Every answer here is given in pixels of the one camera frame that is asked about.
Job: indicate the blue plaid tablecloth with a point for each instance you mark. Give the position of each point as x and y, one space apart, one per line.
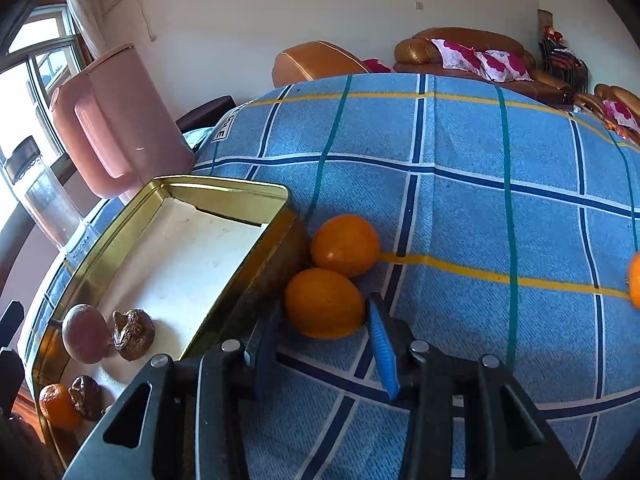
460 210

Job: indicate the brown leather sofa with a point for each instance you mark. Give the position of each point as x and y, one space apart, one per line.
415 52

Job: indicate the small mandarin orange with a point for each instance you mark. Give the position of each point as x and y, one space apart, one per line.
57 407

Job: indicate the brown wrinkled fruit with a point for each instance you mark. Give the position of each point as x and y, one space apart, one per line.
132 335

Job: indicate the dark storage rack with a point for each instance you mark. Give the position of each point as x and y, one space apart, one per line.
562 55

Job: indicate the pale curtain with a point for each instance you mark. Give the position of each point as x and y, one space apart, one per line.
85 15

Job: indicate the dark wrinkled passion fruit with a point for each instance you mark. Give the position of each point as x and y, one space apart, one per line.
86 399

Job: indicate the large orange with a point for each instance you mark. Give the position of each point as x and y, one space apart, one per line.
345 245
325 302

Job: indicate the brown leather armchair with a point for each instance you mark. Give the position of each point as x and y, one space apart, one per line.
315 62
590 102

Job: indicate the white pink floral pillow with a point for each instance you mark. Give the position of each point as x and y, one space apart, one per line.
505 66
457 55

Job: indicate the dark round side table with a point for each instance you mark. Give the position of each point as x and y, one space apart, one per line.
205 112

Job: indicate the window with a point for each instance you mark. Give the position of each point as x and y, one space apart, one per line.
35 70

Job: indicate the gold metal tin box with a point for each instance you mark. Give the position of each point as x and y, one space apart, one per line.
220 190

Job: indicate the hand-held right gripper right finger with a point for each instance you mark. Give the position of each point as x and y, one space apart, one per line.
385 355

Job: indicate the pink electric kettle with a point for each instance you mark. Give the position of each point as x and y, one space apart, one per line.
130 110

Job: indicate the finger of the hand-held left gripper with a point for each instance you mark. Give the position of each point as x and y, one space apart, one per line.
10 322
11 377

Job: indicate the red floral pillow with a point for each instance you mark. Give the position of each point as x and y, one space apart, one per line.
377 66

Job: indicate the purple round fruit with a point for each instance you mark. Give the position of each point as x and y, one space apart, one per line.
85 332

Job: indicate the clear glass bottle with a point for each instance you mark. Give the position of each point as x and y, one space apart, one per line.
45 195

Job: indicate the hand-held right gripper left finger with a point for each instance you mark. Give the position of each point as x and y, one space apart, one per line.
265 360

